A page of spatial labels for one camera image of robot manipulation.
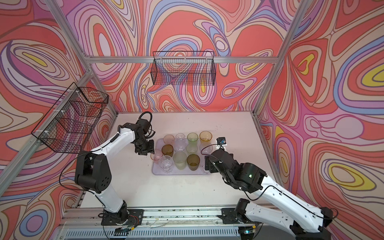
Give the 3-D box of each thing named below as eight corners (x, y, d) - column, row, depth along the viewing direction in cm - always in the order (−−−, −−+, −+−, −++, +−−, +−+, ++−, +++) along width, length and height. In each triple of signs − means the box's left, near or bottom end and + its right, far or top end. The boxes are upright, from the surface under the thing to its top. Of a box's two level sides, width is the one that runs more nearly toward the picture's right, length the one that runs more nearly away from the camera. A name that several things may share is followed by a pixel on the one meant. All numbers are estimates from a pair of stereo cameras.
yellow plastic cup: (199, 147, 101) (199, 139, 94) (199, 138, 106) (199, 130, 99) (211, 147, 101) (212, 139, 94) (210, 138, 106) (211, 130, 99)
